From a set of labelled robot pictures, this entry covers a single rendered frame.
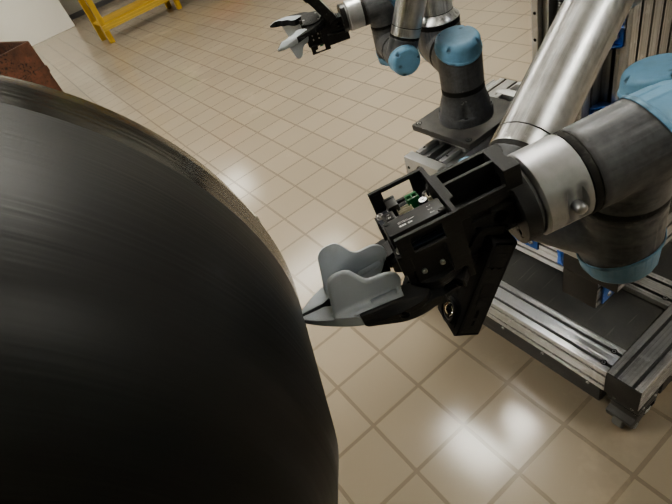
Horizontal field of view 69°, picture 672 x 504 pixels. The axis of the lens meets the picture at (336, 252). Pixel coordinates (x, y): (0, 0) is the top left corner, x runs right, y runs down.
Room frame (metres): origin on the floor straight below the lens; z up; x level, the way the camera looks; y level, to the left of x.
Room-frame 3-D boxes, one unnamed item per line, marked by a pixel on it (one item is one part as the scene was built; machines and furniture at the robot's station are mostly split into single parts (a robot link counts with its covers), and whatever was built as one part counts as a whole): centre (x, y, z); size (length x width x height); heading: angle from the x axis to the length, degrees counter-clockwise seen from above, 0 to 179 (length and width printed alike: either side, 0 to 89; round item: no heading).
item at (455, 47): (1.23, -0.49, 0.88); 0.13 x 0.12 x 0.14; 177
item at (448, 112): (1.22, -0.49, 0.77); 0.15 x 0.15 x 0.10
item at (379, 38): (1.35, -0.35, 0.94); 0.11 x 0.08 x 0.11; 177
